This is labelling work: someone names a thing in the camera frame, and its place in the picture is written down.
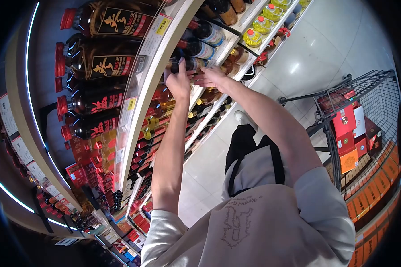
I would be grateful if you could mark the person's right hand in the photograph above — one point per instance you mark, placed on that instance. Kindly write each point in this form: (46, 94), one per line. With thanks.
(215, 78)

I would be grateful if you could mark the person's left hand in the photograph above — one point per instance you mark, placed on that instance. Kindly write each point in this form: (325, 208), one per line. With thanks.
(178, 83)

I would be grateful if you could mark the person's right fingers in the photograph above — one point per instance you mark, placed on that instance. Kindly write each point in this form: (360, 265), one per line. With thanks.
(202, 75)

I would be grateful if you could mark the person's left fingers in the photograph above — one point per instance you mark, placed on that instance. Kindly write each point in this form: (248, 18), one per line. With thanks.
(181, 66)

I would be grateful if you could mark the dark labelled sauce bottle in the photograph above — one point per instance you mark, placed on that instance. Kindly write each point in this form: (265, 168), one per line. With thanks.
(195, 63)

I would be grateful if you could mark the full shop shelf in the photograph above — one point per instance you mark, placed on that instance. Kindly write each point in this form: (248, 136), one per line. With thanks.
(97, 100)

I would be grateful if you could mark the person's legs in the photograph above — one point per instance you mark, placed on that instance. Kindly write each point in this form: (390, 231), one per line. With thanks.
(250, 160)

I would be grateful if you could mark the pile of red gift boxes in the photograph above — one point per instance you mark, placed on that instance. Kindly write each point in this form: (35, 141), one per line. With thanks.
(344, 121)

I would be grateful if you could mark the white flat box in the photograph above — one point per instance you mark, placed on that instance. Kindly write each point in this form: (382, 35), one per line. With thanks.
(359, 121)

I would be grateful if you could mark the person's body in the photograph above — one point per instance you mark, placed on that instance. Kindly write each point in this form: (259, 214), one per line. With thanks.
(264, 227)

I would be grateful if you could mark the orange square box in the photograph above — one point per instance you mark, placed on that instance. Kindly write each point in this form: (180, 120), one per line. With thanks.
(349, 161)

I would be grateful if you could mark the stack of orange cartons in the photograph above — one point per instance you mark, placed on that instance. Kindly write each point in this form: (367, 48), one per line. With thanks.
(371, 197)

